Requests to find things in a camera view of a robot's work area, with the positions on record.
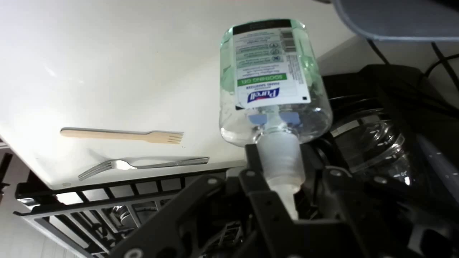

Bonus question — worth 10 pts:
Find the black drip coffee maker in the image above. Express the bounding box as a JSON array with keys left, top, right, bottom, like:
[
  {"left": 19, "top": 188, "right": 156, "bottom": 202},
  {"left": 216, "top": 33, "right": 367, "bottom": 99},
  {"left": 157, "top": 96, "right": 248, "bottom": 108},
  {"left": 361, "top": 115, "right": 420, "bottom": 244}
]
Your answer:
[{"left": 305, "top": 63, "right": 459, "bottom": 258}]

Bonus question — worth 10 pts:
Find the black gas stove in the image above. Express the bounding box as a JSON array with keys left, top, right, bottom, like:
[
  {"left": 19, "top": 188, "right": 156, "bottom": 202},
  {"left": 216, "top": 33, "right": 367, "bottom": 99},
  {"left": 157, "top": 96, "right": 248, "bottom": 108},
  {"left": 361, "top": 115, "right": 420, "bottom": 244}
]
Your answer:
[{"left": 0, "top": 138, "right": 249, "bottom": 258}]

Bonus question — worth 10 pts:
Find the metal fork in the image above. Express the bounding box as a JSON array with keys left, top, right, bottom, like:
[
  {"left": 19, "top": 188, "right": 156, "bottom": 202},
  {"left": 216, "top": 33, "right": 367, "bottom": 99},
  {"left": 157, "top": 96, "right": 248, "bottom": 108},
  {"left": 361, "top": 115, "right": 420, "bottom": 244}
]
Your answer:
[{"left": 77, "top": 155, "right": 210, "bottom": 182}]

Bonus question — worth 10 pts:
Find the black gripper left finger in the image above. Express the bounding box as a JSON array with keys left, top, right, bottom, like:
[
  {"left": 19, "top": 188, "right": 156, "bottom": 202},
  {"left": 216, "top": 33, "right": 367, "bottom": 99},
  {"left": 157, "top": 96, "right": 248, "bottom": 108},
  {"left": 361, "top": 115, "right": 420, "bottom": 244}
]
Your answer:
[{"left": 108, "top": 142, "right": 306, "bottom": 258}]

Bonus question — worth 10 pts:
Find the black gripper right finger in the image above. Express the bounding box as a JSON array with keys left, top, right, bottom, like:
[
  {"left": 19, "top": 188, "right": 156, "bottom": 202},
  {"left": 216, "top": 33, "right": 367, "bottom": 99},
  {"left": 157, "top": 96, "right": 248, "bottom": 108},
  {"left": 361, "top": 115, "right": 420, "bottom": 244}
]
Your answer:
[{"left": 298, "top": 164, "right": 413, "bottom": 258}]

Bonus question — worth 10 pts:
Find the clear hand sanitizer pump bottle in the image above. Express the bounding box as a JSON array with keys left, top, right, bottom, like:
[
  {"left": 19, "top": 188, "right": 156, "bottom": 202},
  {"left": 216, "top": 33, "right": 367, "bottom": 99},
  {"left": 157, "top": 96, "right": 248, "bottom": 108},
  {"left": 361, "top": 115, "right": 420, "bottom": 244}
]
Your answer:
[{"left": 217, "top": 17, "right": 334, "bottom": 224}]

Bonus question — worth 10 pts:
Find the small wooden fork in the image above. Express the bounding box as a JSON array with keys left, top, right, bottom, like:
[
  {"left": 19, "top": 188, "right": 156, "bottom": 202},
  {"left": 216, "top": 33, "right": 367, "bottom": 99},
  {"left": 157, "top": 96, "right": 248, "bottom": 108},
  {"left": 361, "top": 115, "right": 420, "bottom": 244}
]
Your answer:
[{"left": 58, "top": 126, "right": 184, "bottom": 146}]

